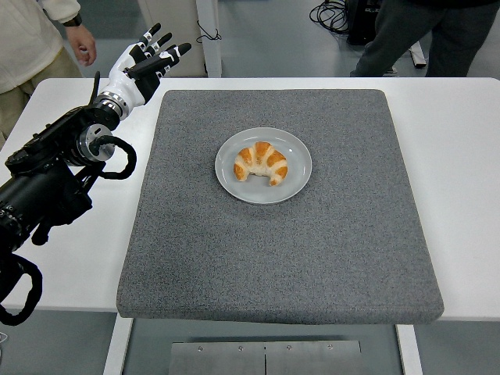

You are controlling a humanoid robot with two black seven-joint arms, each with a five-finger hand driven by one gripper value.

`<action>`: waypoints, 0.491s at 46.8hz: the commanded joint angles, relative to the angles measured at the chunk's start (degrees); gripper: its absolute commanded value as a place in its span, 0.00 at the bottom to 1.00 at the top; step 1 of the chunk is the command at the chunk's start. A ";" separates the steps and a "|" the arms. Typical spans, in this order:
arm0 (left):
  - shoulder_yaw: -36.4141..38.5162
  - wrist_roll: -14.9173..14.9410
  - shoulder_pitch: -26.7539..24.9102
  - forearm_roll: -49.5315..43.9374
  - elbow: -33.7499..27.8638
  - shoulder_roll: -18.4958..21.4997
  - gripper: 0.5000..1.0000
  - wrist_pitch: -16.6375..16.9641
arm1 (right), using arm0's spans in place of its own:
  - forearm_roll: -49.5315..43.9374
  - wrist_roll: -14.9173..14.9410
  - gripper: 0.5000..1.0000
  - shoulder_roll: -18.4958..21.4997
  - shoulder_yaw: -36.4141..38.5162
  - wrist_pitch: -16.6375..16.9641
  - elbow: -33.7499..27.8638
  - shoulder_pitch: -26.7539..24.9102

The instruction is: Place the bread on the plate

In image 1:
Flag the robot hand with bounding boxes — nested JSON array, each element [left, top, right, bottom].
[[97, 22, 193, 109]]

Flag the golden brown croissant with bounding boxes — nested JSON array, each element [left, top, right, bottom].
[[233, 141, 289, 187]]

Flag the pale grey round plate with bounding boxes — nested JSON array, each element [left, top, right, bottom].
[[214, 127, 313, 205]]

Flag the person's hand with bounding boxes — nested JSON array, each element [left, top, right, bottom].
[[65, 23, 98, 66]]

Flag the black computer case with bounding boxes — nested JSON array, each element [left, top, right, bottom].
[[346, 0, 377, 46]]

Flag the grey felt mat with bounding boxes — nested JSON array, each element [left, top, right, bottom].
[[116, 89, 445, 326]]

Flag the white table leg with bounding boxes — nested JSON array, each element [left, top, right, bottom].
[[396, 323, 424, 375], [102, 314, 134, 375]]

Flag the white desk leg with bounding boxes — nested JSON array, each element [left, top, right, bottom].
[[409, 41, 427, 70]]

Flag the person in dark trousers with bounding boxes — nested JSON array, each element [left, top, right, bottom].
[[349, 0, 495, 78]]

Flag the thin black hanging cable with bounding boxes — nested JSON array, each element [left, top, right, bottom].
[[196, 19, 223, 43]]

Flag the black cable bundle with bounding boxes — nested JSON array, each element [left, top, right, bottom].
[[309, 0, 351, 36]]

